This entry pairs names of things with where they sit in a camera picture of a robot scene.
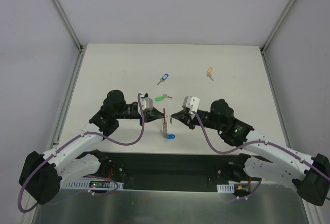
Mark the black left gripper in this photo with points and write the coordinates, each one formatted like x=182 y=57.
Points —
x=144 y=116

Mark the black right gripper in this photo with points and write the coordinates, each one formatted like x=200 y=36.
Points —
x=190 y=118

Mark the red handled metal key organizer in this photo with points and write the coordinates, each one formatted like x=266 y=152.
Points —
x=164 y=129

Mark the key with blue oval tag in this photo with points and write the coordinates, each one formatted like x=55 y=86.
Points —
x=170 y=136

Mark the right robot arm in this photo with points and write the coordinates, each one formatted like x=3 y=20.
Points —
x=264 y=158

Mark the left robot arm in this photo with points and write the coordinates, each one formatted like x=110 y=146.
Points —
x=65 y=158

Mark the key with green tag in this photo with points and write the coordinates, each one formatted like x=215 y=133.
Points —
x=163 y=97

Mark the key with blue rectangular tag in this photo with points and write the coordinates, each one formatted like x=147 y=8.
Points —
x=163 y=78

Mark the key with yellow tag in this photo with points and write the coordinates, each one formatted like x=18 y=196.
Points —
x=209 y=73

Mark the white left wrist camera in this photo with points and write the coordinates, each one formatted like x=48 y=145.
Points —
x=145 y=103

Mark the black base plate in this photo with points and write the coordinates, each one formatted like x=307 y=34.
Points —
x=164 y=172

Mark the aluminium frame rail left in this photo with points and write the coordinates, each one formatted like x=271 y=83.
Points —
x=64 y=28

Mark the aluminium frame rail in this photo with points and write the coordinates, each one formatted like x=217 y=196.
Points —
x=295 y=60
x=64 y=28

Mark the aluminium frame rail right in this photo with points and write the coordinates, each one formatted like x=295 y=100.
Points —
x=295 y=60

